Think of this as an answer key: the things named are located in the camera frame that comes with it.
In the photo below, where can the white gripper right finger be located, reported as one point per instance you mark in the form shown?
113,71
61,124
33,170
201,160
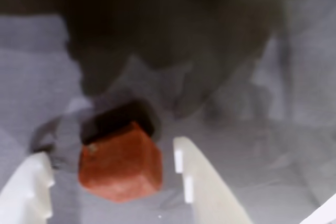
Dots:
210,195

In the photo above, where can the black table mat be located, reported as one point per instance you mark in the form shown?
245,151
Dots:
236,129

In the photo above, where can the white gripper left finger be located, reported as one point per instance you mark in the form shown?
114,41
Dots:
23,195

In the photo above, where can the red cube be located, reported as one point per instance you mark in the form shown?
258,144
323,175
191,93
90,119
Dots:
118,166

